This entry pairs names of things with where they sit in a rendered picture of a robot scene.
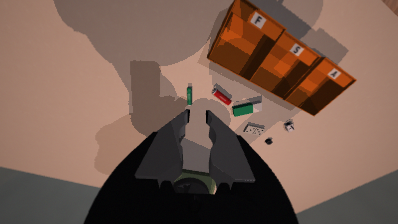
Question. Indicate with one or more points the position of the orange rack of bins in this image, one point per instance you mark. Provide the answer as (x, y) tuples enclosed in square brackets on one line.
[(245, 44)]

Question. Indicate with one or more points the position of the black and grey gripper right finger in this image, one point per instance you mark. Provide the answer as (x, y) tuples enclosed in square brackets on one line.
[(233, 161)]

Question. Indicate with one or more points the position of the white domino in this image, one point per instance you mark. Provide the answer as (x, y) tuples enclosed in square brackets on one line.
[(255, 130)]

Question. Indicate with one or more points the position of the green and white eraser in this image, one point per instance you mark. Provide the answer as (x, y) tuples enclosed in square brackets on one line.
[(247, 108)]

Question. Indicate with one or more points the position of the green battery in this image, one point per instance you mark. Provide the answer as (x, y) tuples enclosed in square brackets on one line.
[(189, 96)]

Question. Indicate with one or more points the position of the red battery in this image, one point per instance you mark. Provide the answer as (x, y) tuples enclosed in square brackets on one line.
[(221, 96)]

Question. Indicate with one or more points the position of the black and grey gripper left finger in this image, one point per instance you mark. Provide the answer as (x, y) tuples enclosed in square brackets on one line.
[(158, 158)]

